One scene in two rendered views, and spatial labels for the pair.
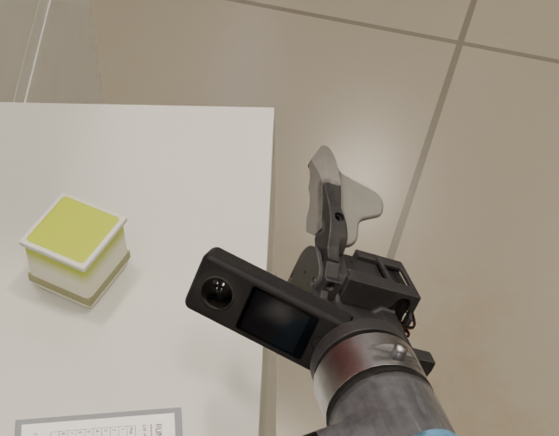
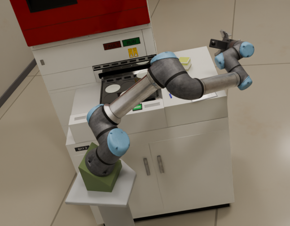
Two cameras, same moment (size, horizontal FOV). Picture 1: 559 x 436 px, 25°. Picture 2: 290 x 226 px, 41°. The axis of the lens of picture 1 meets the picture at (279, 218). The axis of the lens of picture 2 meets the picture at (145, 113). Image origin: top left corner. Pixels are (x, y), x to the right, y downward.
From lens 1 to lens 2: 1.43 m
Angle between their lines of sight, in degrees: 12
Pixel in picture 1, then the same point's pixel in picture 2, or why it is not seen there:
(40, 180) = not seen: hidden behind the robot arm
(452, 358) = (244, 117)
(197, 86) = not seen: hidden behind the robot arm
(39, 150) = not seen: hidden behind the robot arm
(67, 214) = (182, 58)
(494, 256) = (248, 99)
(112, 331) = (192, 73)
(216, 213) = (202, 58)
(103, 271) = (189, 65)
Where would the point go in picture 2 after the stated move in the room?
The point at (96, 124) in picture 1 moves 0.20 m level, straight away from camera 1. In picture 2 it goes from (178, 53) to (169, 42)
